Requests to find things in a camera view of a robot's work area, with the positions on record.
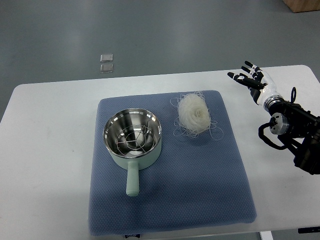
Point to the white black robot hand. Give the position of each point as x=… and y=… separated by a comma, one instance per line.
x=262, y=87

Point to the white vermicelli bundle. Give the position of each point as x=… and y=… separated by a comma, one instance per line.
x=194, y=117

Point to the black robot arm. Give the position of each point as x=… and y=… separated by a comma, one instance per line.
x=293, y=128

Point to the mint green steel pot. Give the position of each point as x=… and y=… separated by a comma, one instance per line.
x=133, y=165

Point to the brown cardboard box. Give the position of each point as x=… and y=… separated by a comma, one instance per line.
x=300, y=6

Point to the blue quilted mat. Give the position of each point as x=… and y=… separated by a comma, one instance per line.
x=196, y=182

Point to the white table leg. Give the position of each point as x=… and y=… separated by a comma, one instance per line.
x=266, y=235

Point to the upper metal floor plate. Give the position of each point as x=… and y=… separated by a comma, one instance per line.
x=106, y=57

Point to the wire steaming rack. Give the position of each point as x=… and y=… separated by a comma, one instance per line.
x=135, y=140

